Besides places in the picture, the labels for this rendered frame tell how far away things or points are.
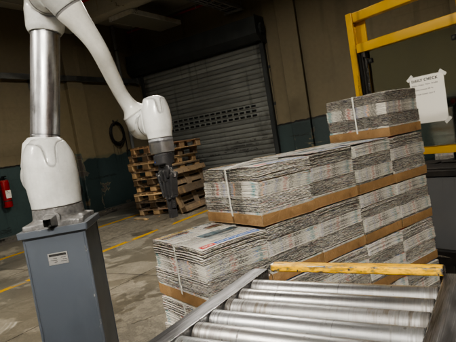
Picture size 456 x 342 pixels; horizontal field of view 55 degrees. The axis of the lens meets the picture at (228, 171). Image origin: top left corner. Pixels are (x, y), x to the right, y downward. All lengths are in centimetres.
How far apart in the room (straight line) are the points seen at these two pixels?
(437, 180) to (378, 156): 84
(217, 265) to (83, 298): 44
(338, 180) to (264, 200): 43
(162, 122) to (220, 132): 817
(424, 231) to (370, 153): 58
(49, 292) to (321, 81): 774
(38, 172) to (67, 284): 35
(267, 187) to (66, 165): 71
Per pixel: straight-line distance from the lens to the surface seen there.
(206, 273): 152
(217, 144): 980
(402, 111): 240
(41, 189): 144
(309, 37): 892
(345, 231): 200
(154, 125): 158
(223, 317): 102
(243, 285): 117
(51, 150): 144
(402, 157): 236
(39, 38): 172
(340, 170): 198
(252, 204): 166
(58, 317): 150
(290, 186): 175
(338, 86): 865
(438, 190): 300
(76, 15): 160
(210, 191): 190
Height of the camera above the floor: 118
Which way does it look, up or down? 4 degrees down
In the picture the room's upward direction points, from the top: 9 degrees counter-clockwise
